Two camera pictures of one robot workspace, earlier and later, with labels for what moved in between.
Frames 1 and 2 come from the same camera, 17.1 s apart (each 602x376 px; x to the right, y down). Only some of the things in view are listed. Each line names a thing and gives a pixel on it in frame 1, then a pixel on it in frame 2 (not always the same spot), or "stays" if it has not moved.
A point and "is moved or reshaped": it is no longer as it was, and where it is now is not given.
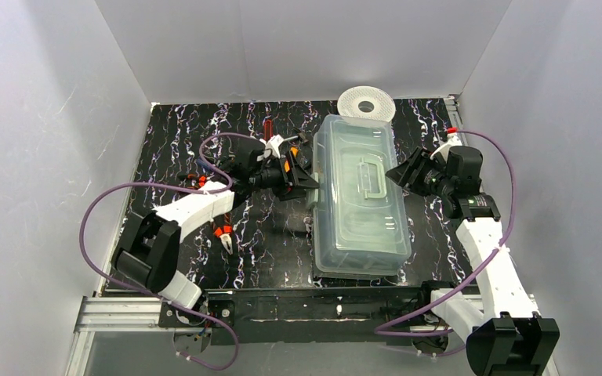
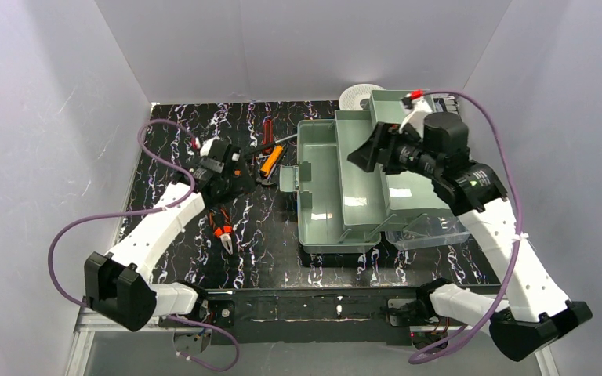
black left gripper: x=288 y=173 -> x=233 y=169
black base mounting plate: x=311 y=316 stays
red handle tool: x=267 y=129 stays
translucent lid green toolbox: x=360 y=223 is moved or reshaped
